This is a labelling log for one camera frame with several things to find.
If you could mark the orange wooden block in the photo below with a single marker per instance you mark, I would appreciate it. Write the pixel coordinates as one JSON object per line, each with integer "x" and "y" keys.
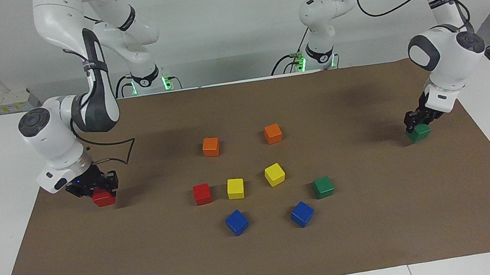
{"x": 273, "y": 134}
{"x": 210, "y": 146}

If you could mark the green wooden block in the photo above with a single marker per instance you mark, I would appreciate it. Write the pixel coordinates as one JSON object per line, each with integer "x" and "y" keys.
{"x": 420, "y": 134}
{"x": 323, "y": 187}

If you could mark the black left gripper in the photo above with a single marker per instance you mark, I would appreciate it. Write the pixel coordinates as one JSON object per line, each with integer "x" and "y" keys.
{"x": 425, "y": 106}

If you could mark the blue wooden block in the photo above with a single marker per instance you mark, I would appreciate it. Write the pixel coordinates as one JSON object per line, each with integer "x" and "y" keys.
{"x": 237, "y": 222}
{"x": 302, "y": 213}

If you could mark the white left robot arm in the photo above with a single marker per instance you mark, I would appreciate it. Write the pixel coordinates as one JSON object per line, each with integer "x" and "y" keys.
{"x": 447, "y": 58}

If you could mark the red wooden block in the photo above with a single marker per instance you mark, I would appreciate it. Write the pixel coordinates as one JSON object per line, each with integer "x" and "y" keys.
{"x": 202, "y": 193}
{"x": 104, "y": 198}

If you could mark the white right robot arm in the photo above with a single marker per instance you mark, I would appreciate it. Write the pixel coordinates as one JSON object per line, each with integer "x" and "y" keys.
{"x": 59, "y": 129}

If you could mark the brown paper table mat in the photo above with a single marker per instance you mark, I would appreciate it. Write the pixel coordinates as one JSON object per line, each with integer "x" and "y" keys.
{"x": 261, "y": 258}

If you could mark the white power strip box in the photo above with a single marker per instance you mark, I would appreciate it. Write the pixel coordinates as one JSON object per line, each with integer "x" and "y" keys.
{"x": 10, "y": 101}

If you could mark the yellow wooden block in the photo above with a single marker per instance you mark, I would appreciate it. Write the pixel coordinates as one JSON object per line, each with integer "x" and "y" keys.
{"x": 235, "y": 188}
{"x": 274, "y": 174}

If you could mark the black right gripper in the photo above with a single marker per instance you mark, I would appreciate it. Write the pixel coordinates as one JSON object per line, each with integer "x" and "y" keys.
{"x": 89, "y": 180}

